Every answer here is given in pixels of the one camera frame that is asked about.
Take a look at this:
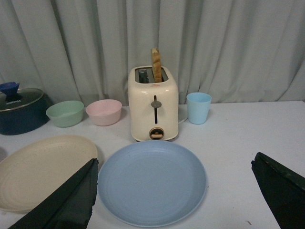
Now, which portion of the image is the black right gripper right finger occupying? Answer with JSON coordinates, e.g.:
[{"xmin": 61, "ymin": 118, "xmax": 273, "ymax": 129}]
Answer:
[{"xmin": 251, "ymin": 152, "xmax": 305, "ymax": 229}]

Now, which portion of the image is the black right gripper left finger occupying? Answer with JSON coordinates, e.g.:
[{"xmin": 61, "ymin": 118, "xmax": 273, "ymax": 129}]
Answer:
[{"xmin": 10, "ymin": 158, "xmax": 98, "ymax": 229}]

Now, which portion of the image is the cream plate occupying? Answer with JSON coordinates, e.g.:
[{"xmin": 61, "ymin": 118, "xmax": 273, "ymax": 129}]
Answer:
[{"xmin": 0, "ymin": 135, "xmax": 98, "ymax": 213}]

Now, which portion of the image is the blue plate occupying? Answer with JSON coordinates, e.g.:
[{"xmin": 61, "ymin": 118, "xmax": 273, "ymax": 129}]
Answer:
[{"xmin": 98, "ymin": 141, "xmax": 207, "ymax": 228}]

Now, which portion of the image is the green bowl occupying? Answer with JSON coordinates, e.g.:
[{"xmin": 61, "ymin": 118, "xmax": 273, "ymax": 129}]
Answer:
[{"xmin": 46, "ymin": 101, "xmax": 84, "ymax": 128}]

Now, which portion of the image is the pink bowl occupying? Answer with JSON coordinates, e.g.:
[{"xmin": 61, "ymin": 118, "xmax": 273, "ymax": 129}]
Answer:
[{"xmin": 86, "ymin": 99, "xmax": 122, "ymax": 126}]

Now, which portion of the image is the dark blue saucepan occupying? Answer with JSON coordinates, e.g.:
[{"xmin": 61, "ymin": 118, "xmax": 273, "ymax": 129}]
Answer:
[{"xmin": 0, "ymin": 93, "xmax": 52, "ymax": 135}]

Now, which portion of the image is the light blue cup right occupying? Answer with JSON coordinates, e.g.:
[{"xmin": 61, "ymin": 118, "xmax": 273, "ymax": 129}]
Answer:
[{"xmin": 186, "ymin": 92, "xmax": 212, "ymax": 125}]

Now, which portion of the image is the glass pot lid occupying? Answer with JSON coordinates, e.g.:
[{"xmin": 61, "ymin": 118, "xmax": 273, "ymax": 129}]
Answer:
[{"xmin": 0, "ymin": 82, "xmax": 44, "ymax": 112}]

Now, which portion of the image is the cream toaster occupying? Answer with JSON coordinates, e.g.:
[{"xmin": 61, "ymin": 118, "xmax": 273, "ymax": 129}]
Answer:
[{"xmin": 128, "ymin": 66, "xmax": 179, "ymax": 141}]

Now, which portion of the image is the grey curtain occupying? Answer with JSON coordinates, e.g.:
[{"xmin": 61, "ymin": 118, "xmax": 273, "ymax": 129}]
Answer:
[{"xmin": 0, "ymin": 0, "xmax": 305, "ymax": 104}]

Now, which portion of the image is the toast slice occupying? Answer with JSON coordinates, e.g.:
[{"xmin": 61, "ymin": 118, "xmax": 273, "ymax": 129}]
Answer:
[{"xmin": 151, "ymin": 48, "xmax": 162, "ymax": 83}]

